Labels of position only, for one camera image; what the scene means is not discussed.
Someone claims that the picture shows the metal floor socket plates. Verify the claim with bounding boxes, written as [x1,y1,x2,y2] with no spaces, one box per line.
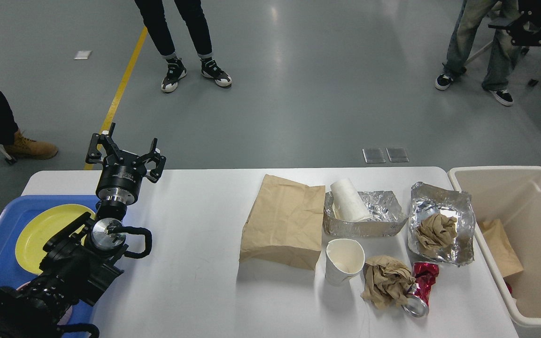
[362,147,410,163]

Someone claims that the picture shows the brown paper in bin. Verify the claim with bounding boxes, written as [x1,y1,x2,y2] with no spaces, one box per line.
[479,219,524,277]

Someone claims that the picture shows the beige plastic bin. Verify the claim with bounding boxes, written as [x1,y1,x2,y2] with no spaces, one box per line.
[448,166,541,328]

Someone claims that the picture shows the red wrapper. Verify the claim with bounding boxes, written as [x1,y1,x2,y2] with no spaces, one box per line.
[412,261,440,306]

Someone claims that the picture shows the white floor marker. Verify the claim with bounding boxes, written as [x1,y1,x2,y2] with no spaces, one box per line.
[73,51,92,60]

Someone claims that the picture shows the aluminium foil tray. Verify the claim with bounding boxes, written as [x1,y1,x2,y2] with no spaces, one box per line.
[323,191,408,238]

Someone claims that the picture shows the metal can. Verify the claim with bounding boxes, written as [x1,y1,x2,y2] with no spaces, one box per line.
[401,289,429,317]

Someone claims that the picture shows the crumpled foil sheet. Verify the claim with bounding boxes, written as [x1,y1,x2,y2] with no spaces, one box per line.
[408,182,475,267]

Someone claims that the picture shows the brown paper bag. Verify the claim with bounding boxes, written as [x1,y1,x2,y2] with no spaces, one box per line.
[239,175,326,271]

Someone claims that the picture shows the pink mug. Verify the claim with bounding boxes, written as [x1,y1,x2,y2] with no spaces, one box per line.
[16,282,73,325]

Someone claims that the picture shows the white paper cup in tray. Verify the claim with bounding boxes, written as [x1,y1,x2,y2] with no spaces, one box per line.
[330,179,371,222]

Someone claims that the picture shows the person in dark jeans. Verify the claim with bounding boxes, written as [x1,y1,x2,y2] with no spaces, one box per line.
[134,0,232,93]

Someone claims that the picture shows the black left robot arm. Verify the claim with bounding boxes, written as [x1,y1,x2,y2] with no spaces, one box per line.
[0,123,167,338]

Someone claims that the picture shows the yellow plate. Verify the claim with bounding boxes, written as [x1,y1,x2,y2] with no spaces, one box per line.
[15,204,95,275]

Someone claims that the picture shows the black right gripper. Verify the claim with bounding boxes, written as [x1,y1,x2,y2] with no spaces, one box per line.
[488,0,541,47]

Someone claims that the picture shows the blue plastic tray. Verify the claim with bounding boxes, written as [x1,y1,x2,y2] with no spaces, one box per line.
[0,195,96,287]

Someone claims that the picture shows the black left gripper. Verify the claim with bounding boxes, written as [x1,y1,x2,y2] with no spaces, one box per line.
[85,123,167,206]

